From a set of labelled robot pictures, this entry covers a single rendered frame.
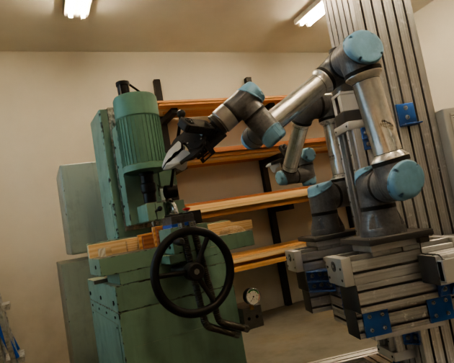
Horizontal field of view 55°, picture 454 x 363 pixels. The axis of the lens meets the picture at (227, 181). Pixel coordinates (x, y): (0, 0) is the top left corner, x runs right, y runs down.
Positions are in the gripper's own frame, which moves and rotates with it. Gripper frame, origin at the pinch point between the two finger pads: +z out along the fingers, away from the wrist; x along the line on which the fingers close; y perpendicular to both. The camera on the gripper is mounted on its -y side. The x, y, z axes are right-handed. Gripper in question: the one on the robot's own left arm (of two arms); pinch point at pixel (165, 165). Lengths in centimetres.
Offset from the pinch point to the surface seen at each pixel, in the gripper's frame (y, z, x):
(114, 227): 52, 35, 32
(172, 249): 30.2, 17.7, -6.1
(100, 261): 22.2, 37.9, 4.4
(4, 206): 161, 126, 196
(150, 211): 39.1, 16.9, 17.2
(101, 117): 34, 8, 67
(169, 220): 28.5, 12.3, 2.1
